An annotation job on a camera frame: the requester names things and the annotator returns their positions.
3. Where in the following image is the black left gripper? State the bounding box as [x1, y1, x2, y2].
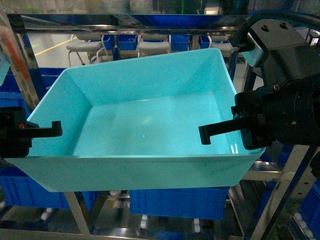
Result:
[0, 106, 63, 159]

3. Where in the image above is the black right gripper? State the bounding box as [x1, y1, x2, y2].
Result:
[198, 74, 320, 150]

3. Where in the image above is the light cyan plastic bin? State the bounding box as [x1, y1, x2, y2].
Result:
[8, 48, 264, 192]

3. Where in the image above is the blue bin lower shelf middle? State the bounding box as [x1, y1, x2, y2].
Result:
[129, 187, 230, 220]

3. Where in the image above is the steel left shelf rack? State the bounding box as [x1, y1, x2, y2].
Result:
[0, 7, 320, 240]

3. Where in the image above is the blue bin lower left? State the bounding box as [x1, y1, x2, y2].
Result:
[0, 172, 97, 210]

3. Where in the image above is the grey office chair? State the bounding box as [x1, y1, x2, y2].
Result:
[66, 33, 114, 67]

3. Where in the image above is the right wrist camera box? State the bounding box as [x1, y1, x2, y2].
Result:
[229, 33, 268, 68]

